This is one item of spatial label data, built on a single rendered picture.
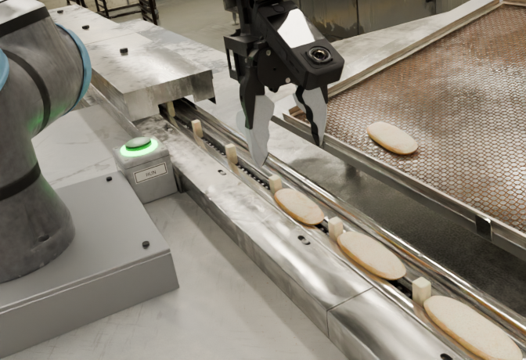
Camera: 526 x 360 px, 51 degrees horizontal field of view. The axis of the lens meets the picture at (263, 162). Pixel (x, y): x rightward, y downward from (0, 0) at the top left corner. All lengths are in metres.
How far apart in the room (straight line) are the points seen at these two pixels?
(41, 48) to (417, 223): 0.51
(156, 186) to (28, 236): 0.26
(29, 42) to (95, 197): 0.22
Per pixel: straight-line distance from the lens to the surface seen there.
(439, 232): 0.72
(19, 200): 0.65
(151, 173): 0.84
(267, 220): 0.68
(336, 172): 0.86
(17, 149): 0.64
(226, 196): 0.74
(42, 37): 0.73
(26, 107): 0.66
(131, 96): 1.06
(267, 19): 0.60
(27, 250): 0.66
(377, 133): 0.77
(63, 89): 0.72
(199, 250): 0.72
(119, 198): 0.77
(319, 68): 0.55
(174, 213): 0.81
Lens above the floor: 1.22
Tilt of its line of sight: 26 degrees down
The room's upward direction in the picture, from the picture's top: 8 degrees counter-clockwise
